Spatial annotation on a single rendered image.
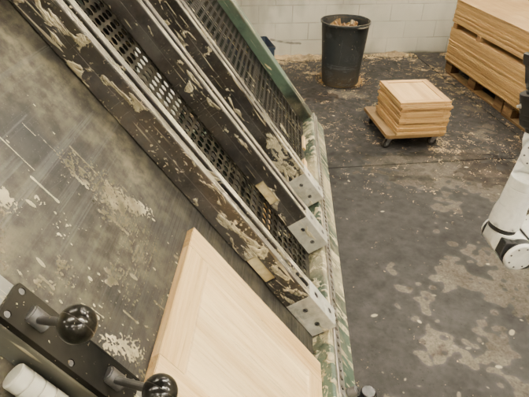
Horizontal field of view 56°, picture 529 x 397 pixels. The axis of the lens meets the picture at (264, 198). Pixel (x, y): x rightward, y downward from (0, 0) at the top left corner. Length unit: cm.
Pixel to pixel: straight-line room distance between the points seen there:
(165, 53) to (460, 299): 212
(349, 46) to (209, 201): 429
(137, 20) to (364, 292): 195
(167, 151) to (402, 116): 324
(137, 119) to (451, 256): 246
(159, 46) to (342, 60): 410
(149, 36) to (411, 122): 311
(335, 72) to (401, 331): 332
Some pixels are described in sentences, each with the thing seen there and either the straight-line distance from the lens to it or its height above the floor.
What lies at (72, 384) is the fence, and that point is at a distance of 65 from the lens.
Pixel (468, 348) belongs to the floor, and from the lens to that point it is 268.
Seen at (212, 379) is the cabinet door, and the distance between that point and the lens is 88.
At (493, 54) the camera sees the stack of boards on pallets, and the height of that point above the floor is 46.
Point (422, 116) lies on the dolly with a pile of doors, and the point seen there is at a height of 29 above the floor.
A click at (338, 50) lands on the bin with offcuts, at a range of 528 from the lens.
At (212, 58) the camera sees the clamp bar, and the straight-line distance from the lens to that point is 158.
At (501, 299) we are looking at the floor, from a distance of 300.
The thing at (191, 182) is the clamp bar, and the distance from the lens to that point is 107.
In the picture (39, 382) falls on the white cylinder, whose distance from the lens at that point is 63.
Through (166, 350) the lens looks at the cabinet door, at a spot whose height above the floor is 128.
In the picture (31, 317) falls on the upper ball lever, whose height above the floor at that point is 148.
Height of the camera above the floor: 189
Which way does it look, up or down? 33 degrees down
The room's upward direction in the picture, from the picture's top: 1 degrees clockwise
